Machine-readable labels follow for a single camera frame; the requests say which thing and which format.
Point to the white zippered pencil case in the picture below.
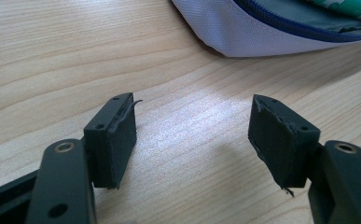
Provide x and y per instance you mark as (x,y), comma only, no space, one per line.
(231,28)

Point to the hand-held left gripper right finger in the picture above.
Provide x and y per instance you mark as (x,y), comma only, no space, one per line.
(277,143)

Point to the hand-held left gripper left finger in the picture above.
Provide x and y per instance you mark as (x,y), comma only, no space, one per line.
(113,146)

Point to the white and green glue stick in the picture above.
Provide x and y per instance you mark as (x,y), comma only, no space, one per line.
(349,6)

